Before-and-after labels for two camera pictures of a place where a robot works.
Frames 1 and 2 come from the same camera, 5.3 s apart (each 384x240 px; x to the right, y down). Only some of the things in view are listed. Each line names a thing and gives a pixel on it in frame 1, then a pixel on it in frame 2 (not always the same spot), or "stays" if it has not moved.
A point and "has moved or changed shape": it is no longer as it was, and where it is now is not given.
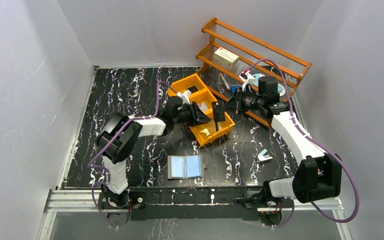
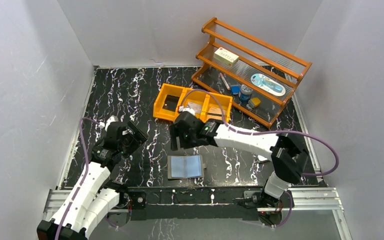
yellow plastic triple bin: (204, 132) has moved or changed shape
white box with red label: (226, 57) stays
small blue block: (233, 88) stays
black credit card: (193, 89) has moved or changed shape
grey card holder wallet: (187, 166) stays
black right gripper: (235, 104) → (176, 132)
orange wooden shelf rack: (230, 61) stays
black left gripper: (192, 113) → (136, 135)
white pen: (225, 82) stays
